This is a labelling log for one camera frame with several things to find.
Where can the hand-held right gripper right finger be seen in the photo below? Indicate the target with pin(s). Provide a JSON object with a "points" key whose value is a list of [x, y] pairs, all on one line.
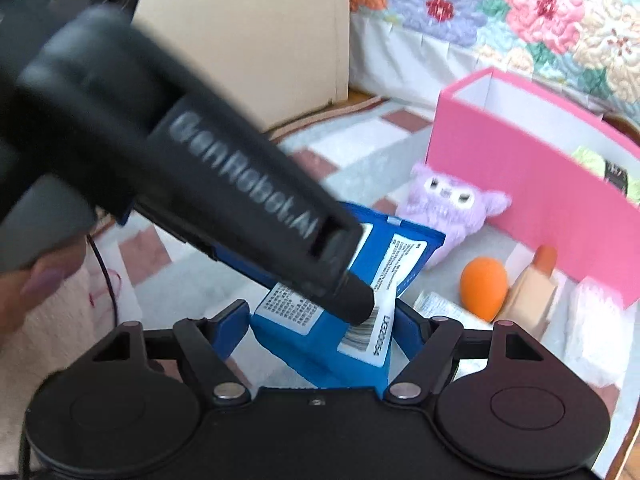
{"points": [[406, 319]]}

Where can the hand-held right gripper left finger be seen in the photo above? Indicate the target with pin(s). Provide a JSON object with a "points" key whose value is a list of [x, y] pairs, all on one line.
{"points": [[234, 317]]}

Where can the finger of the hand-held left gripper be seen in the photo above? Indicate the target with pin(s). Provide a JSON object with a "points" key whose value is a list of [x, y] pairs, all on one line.
{"points": [[350, 300], [225, 256]]}

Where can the small white labelled packet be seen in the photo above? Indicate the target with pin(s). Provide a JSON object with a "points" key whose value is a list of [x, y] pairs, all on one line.
{"points": [[440, 305]]}

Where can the blue wipes packet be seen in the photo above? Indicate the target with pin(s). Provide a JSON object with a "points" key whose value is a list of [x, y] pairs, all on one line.
{"points": [[300, 350]]}

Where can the purple plush toy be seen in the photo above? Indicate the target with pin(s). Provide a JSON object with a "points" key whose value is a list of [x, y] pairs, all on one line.
{"points": [[450, 210]]}

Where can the beige foundation bottle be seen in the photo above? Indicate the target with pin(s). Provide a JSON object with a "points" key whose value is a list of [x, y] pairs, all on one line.
{"points": [[530, 295]]}

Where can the pink cardboard box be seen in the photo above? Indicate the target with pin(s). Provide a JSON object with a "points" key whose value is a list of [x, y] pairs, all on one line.
{"points": [[500, 170]]}

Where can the person's left hand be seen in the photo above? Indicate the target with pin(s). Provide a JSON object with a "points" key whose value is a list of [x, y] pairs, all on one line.
{"points": [[35, 290]]}

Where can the orange makeup sponge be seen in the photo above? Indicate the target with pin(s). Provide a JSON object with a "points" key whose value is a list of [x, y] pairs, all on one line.
{"points": [[482, 287]]}

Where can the pale pink fuzzy cloth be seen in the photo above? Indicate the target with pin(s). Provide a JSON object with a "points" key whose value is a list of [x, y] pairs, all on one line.
{"points": [[60, 340]]}

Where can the white cotton pads pack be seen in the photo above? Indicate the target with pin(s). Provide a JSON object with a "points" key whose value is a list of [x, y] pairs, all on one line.
{"points": [[590, 330]]}

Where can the white bed skirt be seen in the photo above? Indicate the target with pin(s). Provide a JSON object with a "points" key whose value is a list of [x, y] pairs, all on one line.
{"points": [[400, 60]]}

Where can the green yarn ball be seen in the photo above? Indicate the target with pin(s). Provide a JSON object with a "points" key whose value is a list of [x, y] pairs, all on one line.
{"points": [[595, 160]]}

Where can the floral quilt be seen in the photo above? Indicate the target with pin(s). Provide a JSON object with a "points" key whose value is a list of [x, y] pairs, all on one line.
{"points": [[500, 10]]}

